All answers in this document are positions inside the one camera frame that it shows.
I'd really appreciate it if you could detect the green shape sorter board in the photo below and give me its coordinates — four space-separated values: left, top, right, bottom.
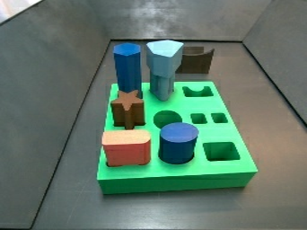
97 81 257 194

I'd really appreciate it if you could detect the brown star block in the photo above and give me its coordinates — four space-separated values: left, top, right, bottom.
110 90 145 129

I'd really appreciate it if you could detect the dark blue cylinder block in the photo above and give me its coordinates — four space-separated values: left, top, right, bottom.
158 122 198 164

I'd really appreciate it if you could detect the red rounded block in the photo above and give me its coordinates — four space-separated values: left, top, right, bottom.
101 129 150 167

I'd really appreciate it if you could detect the light blue pentagonal block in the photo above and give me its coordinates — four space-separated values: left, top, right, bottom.
146 40 182 101

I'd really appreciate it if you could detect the black curved holder stand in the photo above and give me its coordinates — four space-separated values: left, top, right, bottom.
176 47 214 74

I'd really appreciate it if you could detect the dark blue hexagonal prism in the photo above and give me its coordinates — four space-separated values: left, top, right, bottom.
112 43 142 98

